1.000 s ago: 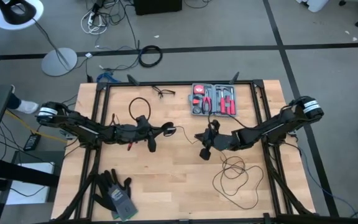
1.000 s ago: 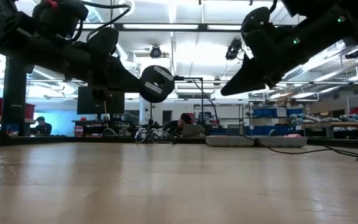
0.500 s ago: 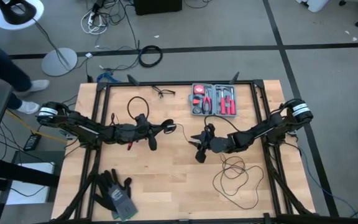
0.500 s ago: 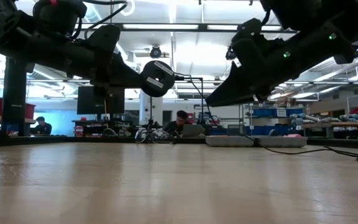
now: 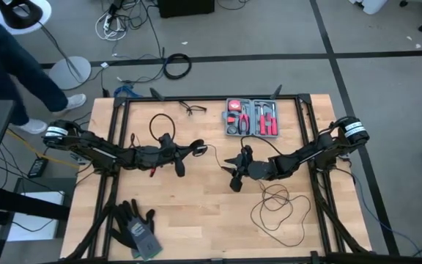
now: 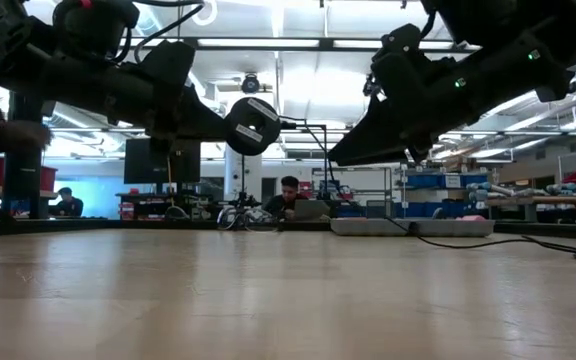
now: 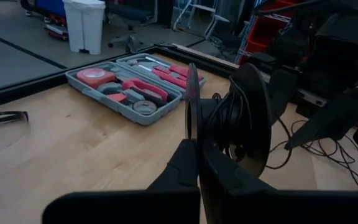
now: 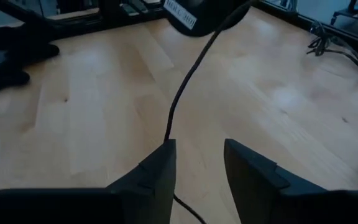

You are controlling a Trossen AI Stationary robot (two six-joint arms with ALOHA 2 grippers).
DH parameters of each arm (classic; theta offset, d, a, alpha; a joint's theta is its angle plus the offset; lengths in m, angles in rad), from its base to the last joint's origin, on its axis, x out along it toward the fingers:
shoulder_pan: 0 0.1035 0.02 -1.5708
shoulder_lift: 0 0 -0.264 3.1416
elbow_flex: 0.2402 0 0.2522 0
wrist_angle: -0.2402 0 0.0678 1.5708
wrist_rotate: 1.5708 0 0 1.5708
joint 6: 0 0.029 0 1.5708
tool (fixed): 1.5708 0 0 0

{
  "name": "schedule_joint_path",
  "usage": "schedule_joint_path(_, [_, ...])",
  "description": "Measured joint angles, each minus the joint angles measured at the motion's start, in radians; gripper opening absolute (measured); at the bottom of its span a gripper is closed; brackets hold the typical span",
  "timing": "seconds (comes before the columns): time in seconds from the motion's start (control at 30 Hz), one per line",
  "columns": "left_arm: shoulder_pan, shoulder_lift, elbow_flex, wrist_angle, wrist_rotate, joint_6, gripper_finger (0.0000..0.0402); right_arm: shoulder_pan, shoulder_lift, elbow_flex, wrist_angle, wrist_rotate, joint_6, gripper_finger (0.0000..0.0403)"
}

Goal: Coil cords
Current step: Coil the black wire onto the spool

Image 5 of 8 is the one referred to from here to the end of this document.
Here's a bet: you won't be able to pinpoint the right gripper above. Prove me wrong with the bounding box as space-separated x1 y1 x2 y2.
221 144 276 193

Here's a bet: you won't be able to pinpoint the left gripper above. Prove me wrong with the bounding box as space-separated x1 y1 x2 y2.
136 133 199 178

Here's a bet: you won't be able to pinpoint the black labelled wire spool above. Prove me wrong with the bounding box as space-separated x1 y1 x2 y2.
190 138 210 158

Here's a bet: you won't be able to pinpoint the thin black wire cord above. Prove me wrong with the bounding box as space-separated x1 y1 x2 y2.
206 143 312 248

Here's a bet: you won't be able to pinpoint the grey plastic tool case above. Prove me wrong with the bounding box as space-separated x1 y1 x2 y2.
221 98 281 139

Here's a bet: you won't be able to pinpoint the black safety glasses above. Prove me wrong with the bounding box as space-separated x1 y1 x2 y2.
178 100 208 117

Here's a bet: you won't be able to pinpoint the black work glove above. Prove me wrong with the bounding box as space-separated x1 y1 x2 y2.
108 199 156 250

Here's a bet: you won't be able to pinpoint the grey work glove with label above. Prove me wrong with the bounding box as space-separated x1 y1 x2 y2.
127 217 164 260

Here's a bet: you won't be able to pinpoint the white round-base stand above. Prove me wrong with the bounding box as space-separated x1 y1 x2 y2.
0 0 92 91

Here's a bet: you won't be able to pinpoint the black box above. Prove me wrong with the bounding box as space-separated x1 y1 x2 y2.
157 0 216 19

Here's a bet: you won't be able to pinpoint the white power strip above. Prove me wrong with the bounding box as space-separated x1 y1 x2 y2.
95 9 127 42

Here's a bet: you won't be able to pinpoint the black power adapter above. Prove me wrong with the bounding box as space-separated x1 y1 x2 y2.
27 157 49 179

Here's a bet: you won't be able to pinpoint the white panel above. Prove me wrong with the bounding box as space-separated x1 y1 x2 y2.
7 190 66 242

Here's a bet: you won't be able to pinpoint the black metal beam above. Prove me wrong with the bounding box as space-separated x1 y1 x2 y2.
0 185 71 221

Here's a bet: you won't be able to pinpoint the person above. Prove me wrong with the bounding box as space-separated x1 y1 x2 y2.
0 0 87 135

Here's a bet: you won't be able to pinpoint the white plastic unit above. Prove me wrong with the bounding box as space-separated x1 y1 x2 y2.
348 0 390 15

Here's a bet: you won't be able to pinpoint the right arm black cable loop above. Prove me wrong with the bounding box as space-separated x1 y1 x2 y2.
239 135 284 157

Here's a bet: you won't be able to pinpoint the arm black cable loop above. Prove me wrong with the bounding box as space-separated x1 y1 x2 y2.
148 112 177 143
239 135 284 157

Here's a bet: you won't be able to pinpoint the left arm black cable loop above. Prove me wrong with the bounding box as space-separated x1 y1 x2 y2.
148 112 177 143

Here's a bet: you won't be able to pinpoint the red-handled pliers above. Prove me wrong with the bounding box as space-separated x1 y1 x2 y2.
237 104 251 135

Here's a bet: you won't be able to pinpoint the red-handled hammer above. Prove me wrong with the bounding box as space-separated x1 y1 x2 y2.
253 102 270 136

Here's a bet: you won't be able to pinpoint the red-handled screwdriver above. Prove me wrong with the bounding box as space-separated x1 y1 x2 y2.
270 103 279 136

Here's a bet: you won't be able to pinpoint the coiled black floor cable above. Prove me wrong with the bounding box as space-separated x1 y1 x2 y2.
163 53 193 81

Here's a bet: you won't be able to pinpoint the bundled blue cable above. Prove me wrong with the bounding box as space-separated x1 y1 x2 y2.
113 84 136 98

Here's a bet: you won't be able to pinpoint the yellow cable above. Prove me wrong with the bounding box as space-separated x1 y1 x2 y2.
5 128 81 170

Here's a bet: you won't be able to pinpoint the long blue floor cable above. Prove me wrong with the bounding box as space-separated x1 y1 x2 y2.
349 171 422 257

